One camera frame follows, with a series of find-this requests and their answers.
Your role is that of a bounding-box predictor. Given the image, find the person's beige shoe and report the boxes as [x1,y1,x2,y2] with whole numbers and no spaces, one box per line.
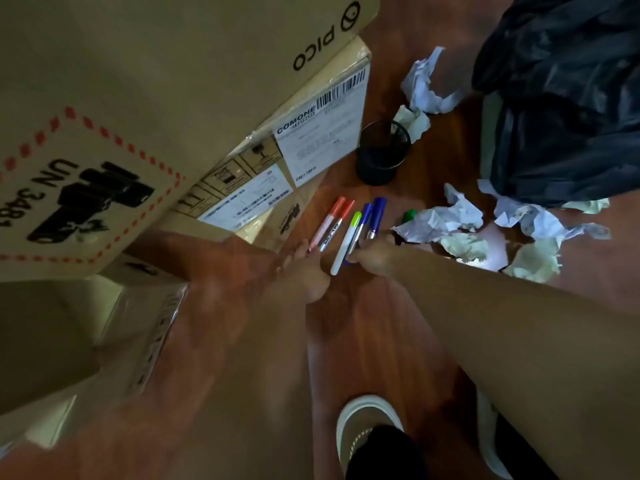
[475,389,516,480]
[335,393,405,475]

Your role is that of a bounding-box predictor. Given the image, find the person's left hand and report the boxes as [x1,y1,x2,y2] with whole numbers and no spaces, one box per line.
[272,238,332,305]

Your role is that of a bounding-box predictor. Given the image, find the white marker lime cap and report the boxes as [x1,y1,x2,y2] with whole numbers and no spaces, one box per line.
[329,210,363,277]

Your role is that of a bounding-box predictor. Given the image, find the person's left forearm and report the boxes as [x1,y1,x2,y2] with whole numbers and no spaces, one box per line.
[159,289,321,480]

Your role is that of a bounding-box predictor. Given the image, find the black mesh pen holder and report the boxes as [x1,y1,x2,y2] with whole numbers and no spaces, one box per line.
[355,119,412,187]

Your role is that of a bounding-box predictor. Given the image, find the person's right hand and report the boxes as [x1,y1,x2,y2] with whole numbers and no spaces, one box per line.
[346,233,416,278]

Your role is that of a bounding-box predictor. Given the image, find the paper pieces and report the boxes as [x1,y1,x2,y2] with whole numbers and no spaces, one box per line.
[391,46,612,285]

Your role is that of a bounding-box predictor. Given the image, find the slim blue marker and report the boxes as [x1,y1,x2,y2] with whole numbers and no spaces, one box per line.
[343,202,374,267]

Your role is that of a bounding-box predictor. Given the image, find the small cardboard box black print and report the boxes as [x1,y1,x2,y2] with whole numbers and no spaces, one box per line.
[235,169,329,253]

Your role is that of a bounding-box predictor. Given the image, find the cardboard box with handwritten marks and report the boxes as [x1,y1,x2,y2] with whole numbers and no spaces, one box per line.
[0,252,190,451]

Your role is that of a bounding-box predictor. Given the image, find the person's right forearm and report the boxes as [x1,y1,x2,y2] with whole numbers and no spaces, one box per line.
[389,249,640,480]

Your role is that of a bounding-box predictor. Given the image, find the person's right beige shoe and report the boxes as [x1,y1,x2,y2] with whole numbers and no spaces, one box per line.
[475,389,516,480]

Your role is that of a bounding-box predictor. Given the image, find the person's left beige shoe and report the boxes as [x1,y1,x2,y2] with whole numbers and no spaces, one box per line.
[335,393,405,475]

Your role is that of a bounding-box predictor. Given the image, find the person's black trousers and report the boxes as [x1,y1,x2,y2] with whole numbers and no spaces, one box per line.
[345,412,561,480]

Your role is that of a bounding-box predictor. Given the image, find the red marker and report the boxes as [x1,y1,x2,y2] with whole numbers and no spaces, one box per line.
[307,196,347,253]
[319,198,356,253]

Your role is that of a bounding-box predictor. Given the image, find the cardboard box many labels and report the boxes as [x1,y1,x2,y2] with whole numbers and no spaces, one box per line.
[167,37,373,245]

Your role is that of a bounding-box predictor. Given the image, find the cardboard box with dashed label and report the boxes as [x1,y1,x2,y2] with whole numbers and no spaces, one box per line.
[0,0,381,283]

